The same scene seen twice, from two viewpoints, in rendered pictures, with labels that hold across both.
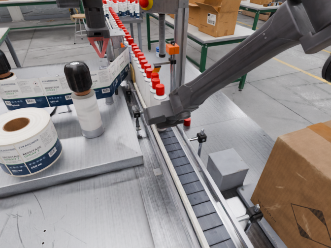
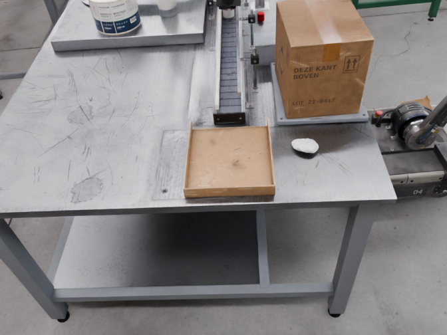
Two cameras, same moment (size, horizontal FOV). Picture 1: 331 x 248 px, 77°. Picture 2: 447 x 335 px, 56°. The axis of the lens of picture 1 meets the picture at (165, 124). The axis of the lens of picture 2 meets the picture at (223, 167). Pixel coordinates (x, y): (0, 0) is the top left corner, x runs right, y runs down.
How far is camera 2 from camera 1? 117 cm
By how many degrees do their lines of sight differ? 18
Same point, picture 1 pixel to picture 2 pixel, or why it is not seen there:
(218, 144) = not seen: hidden behind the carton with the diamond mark
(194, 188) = (232, 54)
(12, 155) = (106, 12)
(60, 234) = (132, 70)
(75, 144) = (151, 20)
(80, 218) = (146, 65)
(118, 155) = (183, 30)
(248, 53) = not seen: outside the picture
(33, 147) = (120, 9)
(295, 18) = not seen: outside the picture
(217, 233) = (232, 76)
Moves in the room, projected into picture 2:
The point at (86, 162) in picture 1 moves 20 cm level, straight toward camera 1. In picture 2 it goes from (157, 32) to (161, 56)
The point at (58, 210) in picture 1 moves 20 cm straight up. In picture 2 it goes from (132, 60) to (121, 14)
